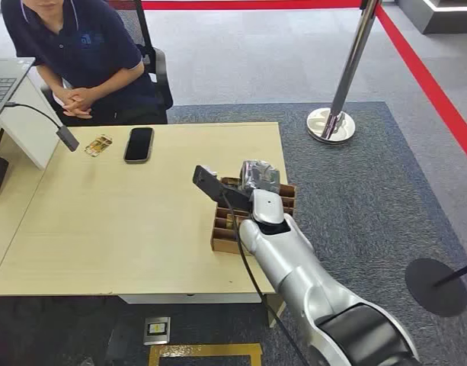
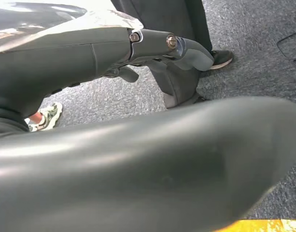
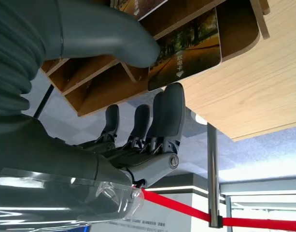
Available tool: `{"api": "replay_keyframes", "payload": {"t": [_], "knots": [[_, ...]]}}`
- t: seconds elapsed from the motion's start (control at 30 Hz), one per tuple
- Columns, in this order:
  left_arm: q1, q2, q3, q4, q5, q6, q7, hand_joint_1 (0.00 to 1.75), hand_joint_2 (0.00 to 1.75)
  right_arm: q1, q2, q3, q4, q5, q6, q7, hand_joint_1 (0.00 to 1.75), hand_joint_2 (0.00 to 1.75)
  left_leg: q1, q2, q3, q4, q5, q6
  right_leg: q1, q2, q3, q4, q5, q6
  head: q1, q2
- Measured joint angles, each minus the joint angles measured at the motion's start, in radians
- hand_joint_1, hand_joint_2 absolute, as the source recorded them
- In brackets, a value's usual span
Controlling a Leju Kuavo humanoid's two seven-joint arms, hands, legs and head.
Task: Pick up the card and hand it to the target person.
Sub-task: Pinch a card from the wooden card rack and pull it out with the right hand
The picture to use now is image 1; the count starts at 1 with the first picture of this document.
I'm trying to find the chrome stanchion post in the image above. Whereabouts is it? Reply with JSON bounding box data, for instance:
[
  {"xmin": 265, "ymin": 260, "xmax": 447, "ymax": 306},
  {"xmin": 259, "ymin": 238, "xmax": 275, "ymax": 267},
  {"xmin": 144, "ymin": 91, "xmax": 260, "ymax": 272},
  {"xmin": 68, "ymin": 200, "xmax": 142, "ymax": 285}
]
[{"xmin": 306, "ymin": 0, "xmax": 383, "ymax": 146}]

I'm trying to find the black office chair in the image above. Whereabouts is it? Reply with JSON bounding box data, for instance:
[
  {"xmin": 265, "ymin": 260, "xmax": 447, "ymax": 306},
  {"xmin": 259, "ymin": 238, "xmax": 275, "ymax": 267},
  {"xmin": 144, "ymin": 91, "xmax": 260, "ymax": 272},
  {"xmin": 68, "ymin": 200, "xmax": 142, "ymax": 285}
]
[{"xmin": 107, "ymin": 0, "xmax": 174, "ymax": 111}]

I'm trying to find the grey cable adapter dongle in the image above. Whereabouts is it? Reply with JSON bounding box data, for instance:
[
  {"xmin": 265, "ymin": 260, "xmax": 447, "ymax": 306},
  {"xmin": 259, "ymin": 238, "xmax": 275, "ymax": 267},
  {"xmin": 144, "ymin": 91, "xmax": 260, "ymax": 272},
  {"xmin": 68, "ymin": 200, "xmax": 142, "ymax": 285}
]
[{"xmin": 55, "ymin": 124, "xmax": 81, "ymax": 153}]

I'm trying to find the dark grey carpet mat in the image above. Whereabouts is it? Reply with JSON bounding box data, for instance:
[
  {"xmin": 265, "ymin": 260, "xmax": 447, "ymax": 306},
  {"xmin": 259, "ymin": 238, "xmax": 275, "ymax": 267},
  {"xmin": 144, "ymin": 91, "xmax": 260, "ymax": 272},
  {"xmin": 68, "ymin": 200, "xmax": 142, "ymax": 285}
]
[{"xmin": 0, "ymin": 101, "xmax": 467, "ymax": 366}]

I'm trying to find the thin black adapter cable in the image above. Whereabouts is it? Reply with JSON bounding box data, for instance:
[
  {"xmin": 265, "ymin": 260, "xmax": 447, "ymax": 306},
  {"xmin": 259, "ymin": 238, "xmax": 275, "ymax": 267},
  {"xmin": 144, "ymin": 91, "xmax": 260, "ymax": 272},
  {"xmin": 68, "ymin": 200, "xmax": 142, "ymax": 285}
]
[{"xmin": 3, "ymin": 101, "xmax": 63, "ymax": 129}]

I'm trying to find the brown cardboard compartment box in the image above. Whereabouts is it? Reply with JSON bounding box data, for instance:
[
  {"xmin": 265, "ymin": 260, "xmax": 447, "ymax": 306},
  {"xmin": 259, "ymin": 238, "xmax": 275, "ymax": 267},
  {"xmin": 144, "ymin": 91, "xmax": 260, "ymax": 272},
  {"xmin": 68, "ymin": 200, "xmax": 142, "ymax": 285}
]
[{"xmin": 210, "ymin": 176, "xmax": 297, "ymax": 255}]

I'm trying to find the silver floor socket plate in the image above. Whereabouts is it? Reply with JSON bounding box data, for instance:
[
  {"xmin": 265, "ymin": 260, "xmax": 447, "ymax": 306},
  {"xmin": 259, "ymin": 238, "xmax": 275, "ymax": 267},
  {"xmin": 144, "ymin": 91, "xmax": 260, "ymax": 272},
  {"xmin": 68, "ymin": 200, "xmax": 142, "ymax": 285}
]
[{"xmin": 143, "ymin": 316, "xmax": 172, "ymax": 346}]

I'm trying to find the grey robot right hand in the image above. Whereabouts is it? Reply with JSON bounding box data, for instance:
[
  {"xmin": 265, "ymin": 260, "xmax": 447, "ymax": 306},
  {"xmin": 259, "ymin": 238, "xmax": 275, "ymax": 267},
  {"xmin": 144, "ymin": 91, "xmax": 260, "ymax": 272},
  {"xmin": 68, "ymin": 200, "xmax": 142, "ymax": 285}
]
[{"xmin": 239, "ymin": 159, "xmax": 286, "ymax": 226}]

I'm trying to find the person's right hand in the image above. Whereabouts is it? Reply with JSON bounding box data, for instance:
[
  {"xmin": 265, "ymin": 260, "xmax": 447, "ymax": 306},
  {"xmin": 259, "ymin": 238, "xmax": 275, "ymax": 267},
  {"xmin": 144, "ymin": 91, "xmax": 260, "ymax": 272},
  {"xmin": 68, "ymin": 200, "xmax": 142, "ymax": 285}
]
[{"xmin": 52, "ymin": 91, "xmax": 93, "ymax": 120}]

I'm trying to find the person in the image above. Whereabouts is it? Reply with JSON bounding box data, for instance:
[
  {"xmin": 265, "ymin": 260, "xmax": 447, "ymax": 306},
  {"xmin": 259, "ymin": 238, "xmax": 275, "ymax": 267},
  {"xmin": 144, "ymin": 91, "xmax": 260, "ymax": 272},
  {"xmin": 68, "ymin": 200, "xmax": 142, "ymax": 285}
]
[{"xmin": 0, "ymin": 0, "xmax": 168, "ymax": 127}]

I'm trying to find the black round stand base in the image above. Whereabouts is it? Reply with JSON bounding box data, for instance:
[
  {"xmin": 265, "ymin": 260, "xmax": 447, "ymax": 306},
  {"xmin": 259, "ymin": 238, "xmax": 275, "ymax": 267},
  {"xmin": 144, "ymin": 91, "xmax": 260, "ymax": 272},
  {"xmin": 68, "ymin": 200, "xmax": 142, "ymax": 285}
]
[{"xmin": 405, "ymin": 258, "xmax": 467, "ymax": 319}]

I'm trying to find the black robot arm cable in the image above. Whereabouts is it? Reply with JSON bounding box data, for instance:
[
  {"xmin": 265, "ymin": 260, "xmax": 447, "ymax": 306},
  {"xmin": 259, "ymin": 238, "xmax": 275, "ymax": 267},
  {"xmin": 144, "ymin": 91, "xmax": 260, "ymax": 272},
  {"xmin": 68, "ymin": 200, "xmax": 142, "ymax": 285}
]
[{"xmin": 221, "ymin": 192, "xmax": 312, "ymax": 366}]

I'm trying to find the yellow floor tape frame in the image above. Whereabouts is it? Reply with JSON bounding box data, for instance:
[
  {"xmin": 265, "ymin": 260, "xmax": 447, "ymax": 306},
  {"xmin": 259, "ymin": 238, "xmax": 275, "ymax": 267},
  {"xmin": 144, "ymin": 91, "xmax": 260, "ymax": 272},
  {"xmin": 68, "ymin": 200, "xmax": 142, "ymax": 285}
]
[{"xmin": 148, "ymin": 342, "xmax": 264, "ymax": 366}]

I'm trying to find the black smartphone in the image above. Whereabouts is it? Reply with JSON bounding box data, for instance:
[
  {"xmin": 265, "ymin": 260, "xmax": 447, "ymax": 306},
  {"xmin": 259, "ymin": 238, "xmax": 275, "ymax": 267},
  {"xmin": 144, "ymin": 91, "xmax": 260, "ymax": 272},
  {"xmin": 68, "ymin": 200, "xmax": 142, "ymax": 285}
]
[{"xmin": 123, "ymin": 127, "xmax": 155, "ymax": 165}]

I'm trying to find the grey display platform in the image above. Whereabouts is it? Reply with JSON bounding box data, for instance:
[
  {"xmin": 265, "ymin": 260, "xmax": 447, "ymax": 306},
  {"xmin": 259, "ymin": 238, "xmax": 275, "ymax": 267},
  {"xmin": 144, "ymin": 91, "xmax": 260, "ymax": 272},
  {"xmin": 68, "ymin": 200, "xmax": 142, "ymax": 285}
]
[{"xmin": 396, "ymin": 0, "xmax": 467, "ymax": 35}]

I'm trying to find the person's left hand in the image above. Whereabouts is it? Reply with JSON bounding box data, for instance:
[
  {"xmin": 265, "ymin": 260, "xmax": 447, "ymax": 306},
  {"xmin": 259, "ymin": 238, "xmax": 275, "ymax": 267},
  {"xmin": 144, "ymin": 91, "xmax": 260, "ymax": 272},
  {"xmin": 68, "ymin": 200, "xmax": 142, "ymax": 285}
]
[{"xmin": 65, "ymin": 86, "xmax": 95, "ymax": 113}]

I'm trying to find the white table frame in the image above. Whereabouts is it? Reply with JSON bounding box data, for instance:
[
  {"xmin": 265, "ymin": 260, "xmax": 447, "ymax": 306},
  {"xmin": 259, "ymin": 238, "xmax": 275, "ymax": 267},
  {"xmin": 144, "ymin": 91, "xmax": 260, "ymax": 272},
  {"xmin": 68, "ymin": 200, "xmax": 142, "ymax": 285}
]
[{"xmin": 117, "ymin": 292, "xmax": 287, "ymax": 329}]

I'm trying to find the grey laptop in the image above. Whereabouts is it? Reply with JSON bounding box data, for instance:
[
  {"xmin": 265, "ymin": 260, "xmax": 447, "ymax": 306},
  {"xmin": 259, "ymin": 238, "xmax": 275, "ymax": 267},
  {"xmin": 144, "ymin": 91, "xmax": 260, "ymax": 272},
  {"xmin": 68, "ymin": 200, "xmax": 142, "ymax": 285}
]
[{"xmin": 0, "ymin": 56, "xmax": 36, "ymax": 119}]

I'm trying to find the red barrier belt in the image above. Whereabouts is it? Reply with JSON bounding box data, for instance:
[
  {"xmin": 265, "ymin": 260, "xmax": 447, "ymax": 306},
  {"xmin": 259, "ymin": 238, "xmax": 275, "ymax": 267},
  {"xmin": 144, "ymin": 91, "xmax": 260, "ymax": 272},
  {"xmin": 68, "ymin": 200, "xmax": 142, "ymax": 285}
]
[
  {"xmin": 375, "ymin": 4, "xmax": 467, "ymax": 169},
  {"xmin": 107, "ymin": 0, "xmax": 362, "ymax": 11}
]

